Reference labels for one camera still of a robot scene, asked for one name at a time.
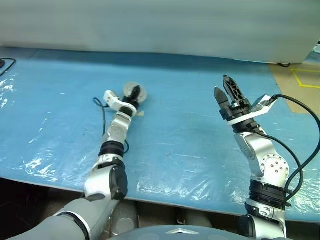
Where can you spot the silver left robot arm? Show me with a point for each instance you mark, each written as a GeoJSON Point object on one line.
{"type": "Point", "coordinates": [117, 130]}

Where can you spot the round silver motor lid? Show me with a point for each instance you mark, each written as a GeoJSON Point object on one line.
{"type": "Point", "coordinates": [128, 88]}

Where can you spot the brown cardboard sheet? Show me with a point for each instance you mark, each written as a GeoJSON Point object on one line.
{"type": "Point", "coordinates": [300, 100]}

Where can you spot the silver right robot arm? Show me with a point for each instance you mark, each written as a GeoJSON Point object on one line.
{"type": "Point", "coordinates": [257, 147]}

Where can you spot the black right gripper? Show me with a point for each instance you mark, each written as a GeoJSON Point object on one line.
{"type": "Point", "coordinates": [237, 111]}

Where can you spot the blue plastic table cover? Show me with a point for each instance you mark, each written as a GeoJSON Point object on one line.
{"type": "Point", "coordinates": [175, 112]}

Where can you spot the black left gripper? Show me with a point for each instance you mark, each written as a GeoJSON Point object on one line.
{"type": "Point", "coordinates": [130, 101]}

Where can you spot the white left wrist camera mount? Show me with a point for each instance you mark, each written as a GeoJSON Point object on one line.
{"type": "Point", "coordinates": [111, 98]}

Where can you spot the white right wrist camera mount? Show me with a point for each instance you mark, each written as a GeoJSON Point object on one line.
{"type": "Point", "coordinates": [263, 111]}

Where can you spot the grey rounded cylinder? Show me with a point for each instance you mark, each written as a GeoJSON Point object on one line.
{"type": "Point", "coordinates": [127, 217]}
{"type": "Point", "coordinates": [197, 218]}

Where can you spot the grey robot torso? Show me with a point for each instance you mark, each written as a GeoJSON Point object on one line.
{"type": "Point", "coordinates": [162, 235]}

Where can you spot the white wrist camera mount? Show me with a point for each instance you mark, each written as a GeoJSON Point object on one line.
{"type": "Point", "coordinates": [111, 98]}
{"type": "Point", "coordinates": [263, 111]}

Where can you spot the white partition panel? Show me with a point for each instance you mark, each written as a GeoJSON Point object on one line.
{"type": "Point", "coordinates": [150, 25]}

